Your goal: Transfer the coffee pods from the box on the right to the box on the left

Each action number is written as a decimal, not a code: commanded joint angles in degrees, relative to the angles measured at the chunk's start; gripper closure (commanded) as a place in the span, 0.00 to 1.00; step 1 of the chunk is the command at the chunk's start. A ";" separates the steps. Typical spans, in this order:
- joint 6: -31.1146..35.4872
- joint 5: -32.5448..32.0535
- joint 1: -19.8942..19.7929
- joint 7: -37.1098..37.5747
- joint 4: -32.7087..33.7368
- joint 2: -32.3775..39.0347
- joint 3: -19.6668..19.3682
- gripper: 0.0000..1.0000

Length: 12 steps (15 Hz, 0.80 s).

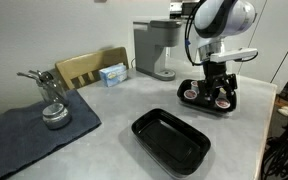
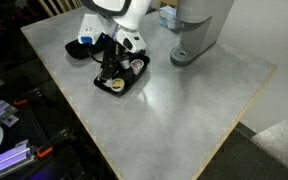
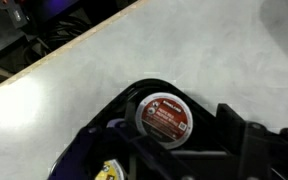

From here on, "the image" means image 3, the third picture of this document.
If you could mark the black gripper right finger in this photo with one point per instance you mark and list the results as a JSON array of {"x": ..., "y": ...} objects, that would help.
[{"x": 234, "y": 133}]

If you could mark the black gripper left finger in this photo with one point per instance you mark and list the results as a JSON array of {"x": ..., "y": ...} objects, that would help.
[{"x": 94, "y": 150}]

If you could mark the yellow lid coffee pod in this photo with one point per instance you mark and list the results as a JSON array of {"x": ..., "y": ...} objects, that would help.
[{"x": 112, "y": 171}]

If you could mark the black plastic tray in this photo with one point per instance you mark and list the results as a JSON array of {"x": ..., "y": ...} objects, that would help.
[{"x": 125, "y": 95}]

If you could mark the red lid coffee pod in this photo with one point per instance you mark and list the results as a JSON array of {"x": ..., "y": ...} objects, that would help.
[{"x": 164, "y": 116}]

